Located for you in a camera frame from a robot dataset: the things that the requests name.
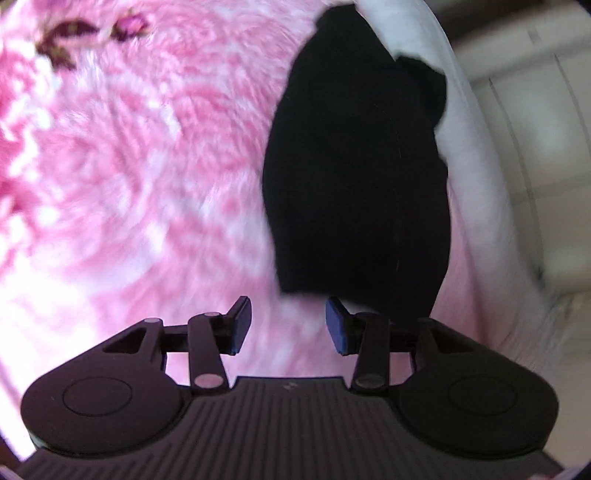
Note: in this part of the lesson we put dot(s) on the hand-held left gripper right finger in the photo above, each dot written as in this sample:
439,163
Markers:
335,325

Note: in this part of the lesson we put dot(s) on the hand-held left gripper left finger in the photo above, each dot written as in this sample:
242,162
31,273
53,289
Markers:
242,325

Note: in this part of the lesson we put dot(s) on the black garment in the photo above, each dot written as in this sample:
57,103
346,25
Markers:
360,184

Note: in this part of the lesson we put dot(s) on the pink rose blanket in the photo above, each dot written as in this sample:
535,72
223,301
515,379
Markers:
115,184

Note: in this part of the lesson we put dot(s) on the white wardrobe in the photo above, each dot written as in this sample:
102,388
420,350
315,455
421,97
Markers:
531,115

